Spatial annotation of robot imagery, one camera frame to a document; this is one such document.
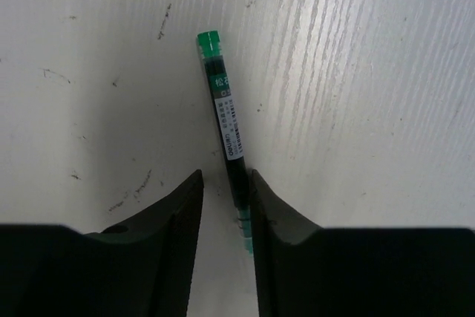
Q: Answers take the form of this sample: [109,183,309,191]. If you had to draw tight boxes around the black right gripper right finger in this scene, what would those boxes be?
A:
[250,171,474,316]

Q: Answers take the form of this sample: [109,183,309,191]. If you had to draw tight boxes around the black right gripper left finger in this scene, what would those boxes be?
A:
[1,171,204,316]

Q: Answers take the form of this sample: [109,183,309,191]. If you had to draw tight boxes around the green ink pen refill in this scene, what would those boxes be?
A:
[197,30,253,255]

